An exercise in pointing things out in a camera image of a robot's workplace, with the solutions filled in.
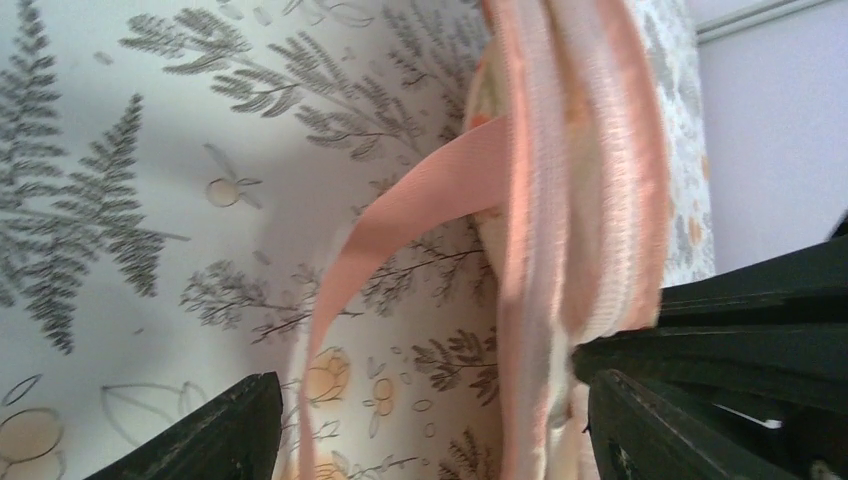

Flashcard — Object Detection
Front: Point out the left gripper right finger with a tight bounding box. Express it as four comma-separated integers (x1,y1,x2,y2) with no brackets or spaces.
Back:
572,223,847,479

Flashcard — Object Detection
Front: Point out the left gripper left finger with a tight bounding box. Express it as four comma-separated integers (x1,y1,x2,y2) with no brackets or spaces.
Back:
88,372,284,480

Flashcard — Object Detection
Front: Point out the peach floral mesh laundry bag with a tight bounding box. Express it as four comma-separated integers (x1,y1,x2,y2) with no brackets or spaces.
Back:
306,1,669,479

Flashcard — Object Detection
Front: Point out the floral patterned table mat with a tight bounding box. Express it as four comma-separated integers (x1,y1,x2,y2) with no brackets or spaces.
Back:
0,0,717,480

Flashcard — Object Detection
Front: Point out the aluminium rail frame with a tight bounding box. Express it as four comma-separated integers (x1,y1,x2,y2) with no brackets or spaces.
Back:
696,0,830,46

